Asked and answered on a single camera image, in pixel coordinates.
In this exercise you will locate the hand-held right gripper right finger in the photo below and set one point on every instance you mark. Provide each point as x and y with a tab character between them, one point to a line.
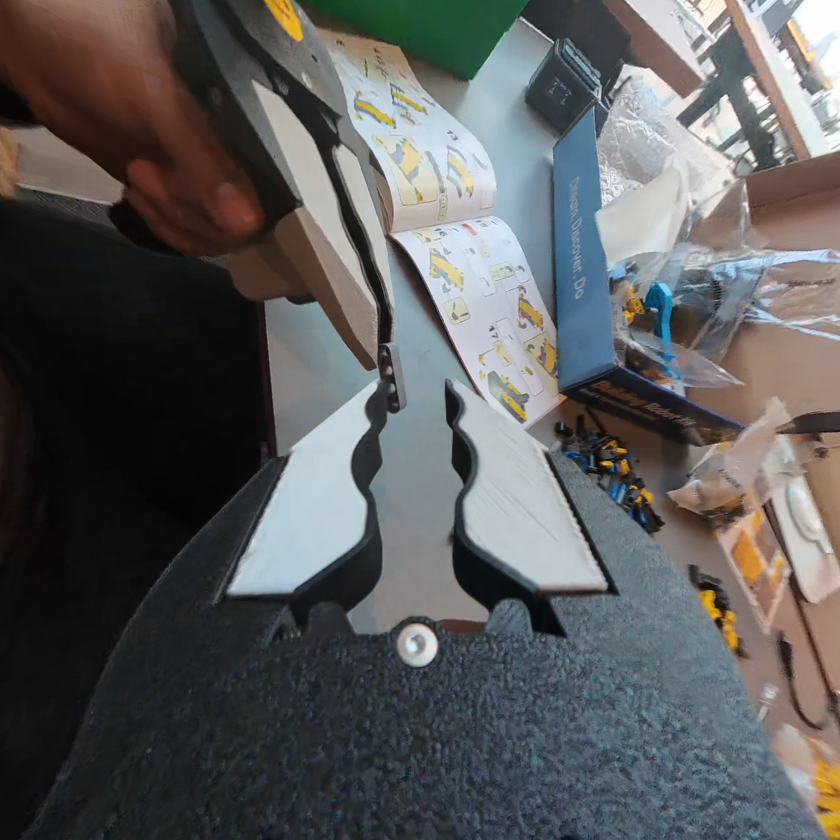
525	525

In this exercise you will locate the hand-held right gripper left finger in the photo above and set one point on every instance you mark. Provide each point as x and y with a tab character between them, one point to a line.
308	525

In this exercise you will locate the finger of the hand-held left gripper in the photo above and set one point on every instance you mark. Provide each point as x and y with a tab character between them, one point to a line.
315	216
367	229

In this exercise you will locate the grey L-shaped beam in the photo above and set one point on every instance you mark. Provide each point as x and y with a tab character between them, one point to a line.
392	374

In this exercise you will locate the grey desk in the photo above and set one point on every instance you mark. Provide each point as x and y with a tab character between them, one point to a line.
512	118

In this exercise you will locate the background wooden desk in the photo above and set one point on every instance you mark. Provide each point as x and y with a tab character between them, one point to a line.
656	46

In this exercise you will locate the person's left hand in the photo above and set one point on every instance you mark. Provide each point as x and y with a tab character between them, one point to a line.
131	98

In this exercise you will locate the white building instruction booklet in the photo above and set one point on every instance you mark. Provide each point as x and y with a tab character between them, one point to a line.
459	275

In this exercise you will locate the pile of mixed small pieces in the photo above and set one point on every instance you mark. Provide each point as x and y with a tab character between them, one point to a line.
610	466

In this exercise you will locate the green storage box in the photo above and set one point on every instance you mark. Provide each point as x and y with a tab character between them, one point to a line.
426	33

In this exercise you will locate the cluster of yellow beam parts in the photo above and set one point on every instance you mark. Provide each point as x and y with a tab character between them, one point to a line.
718	607

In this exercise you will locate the blue cardboard kit box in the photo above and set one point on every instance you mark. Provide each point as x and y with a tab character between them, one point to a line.
581	262

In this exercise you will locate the small printed leaflet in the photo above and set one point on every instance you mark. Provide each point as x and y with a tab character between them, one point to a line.
754	564

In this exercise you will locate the small black electronic box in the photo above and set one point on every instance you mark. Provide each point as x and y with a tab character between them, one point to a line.
561	92

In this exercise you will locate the blue plastic separator tool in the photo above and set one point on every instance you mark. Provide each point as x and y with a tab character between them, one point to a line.
659	308

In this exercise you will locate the white flat device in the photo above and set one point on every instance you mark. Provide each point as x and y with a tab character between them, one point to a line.
807	525

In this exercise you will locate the crinkled silver foil bag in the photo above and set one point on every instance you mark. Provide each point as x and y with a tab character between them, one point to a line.
636	138

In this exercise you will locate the small silver rod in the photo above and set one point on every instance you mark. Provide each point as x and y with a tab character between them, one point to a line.
768	701

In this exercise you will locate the bundle of clear plastic bags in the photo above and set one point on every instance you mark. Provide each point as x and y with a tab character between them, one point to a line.
722	282

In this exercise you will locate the clear bag of yellow parts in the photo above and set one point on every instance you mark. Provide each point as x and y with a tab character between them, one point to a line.
823	787

